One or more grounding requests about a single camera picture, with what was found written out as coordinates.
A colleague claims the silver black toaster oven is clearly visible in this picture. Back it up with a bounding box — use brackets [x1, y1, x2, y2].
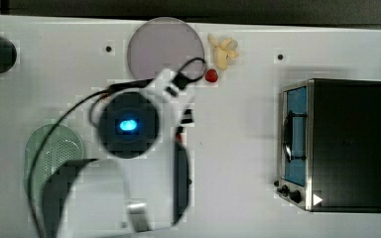
[274, 78, 381, 213]

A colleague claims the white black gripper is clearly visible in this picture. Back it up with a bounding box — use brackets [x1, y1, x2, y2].
[143, 68, 195, 133]

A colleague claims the grey round plate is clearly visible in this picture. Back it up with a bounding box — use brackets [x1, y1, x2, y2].
[126, 17, 204, 79]

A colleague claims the green oval strainer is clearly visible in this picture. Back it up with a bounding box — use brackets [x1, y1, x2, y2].
[24, 124, 85, 202]

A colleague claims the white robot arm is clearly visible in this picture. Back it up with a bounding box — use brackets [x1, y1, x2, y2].
[41, 68, 194, 238]

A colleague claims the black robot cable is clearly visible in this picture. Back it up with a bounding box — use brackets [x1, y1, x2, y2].
[26, 57, 208, 238]

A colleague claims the small red plush tomato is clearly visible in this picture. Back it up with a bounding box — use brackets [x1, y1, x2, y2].
[205, 69, 218, 83]

